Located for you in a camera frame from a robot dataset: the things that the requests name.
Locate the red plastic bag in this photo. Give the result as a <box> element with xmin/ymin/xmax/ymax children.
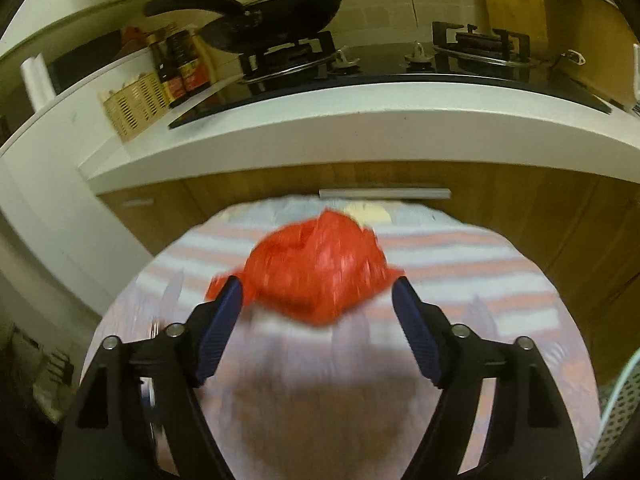
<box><xmin>205</xmin><ymin>209</ymin><xmax>404</xmax><ymax>326</ymax></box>

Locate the light blue trash basket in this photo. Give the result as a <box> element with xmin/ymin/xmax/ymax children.
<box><xmin>589</xmin><ymin>350</ymin><xmax>639</xmax><ymax>469</ymax></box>

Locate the pink patterned tablecloth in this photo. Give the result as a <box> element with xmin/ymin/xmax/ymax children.
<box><xmin>93</xmin><ymin>197</ymin><xmax>600</xmax><ymax>479</ymax></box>

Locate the beige slotted basket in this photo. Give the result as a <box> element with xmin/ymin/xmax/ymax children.
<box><xmin>102</xmin><ymin>72</ymin><xmax>169</xmax><ymax>143</ymax></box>

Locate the dark sauce bottle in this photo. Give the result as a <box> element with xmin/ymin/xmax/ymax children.
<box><xmin>166</xmin><ymin>30</ymin><xmax>210</xmax><ymax>96</ymax></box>
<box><xmin>146</xmin><ymin>34</ymin><xmax>188</xmax><ymax>108</ymax></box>

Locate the brown rice cooker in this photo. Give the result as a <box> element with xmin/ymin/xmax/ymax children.
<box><xmin>544</xmin><ymin>0</ymin><xmax>639</xmax><ymax>110</ymax></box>

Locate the black gas stove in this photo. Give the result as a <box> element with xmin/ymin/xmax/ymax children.
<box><xmin>169</xmin><ymin>21</ymin><xmax>612</xmax><ymax>129</ymax></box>

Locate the black frying pan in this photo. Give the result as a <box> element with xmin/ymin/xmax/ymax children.
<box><xmin>143</xmin><ymin>0</ymin><xmax>342</xmax><ymax>54</ymax></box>

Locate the far left cabinet handle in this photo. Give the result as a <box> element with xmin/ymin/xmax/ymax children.
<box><xmin>120</xmin><ymin>198</ymin><xmax>154</xmax><ymax>208</ymax></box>

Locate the left cabinet door handle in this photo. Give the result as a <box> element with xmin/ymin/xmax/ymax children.
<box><xmin>318</xmin><ymin>188</ymin><xmax>451</xmax><ymax>200</ymax></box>

